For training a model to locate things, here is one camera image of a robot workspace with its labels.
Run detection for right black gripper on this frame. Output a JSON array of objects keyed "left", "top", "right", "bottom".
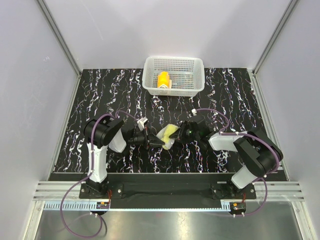
[{"left": 169, "top": 120, "right": 200, "bottom": 145}]

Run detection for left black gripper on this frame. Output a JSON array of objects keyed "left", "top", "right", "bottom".
[{"left": 128, "top": 126, "right": 165, "bottom": 150}]

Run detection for grey towel yellow frog print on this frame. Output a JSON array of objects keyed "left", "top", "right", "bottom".
[{"left": 156, "top": 124, "right": 179, "bottom": 150}]

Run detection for grey and orange towel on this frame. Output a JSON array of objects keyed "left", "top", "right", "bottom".
[{"left": 157, "top": 71, "right": 172, "bottom": 89}]

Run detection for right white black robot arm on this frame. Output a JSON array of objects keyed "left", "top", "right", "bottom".
[{"left": 169, "top": 115, "right": 284, "bottom": 199}]

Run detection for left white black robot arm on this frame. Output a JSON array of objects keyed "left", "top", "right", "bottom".
[{"left": 83, "top": 114, "right": 165, "bottom": 198}]

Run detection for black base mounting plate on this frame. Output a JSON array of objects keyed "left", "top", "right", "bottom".
[{"left": 79, "top": 173, "right": 257, "bottom": 207}]

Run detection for white plastic mesh basket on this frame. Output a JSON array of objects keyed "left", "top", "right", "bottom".
[{"left": 142, "top": 56, "right": 205, "bottom": 97}]

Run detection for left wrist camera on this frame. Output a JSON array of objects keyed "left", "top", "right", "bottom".
[{"left": 137, "top": 117, "right": 148, "bottom": 131}]

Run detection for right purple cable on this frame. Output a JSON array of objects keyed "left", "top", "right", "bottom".
[{"left": 189, "top": 108, "right": 280, "bottom": 218}]

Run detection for purple cable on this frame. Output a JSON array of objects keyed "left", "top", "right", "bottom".
[
  {"left": 189, "top": 108, "right": 280, "bottom": 218},
  {"left": 59, "top": 111, "right": 145, "bottom": 238}
]

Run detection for white slotted cable duct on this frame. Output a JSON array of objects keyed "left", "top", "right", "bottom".
[{"left": 43, "top": 201, "right": 246, "bottom": 213}]

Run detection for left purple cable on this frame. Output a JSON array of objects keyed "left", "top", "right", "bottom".
[{"left": 59, "top": 111, "right": 145, "bottom": 238}]

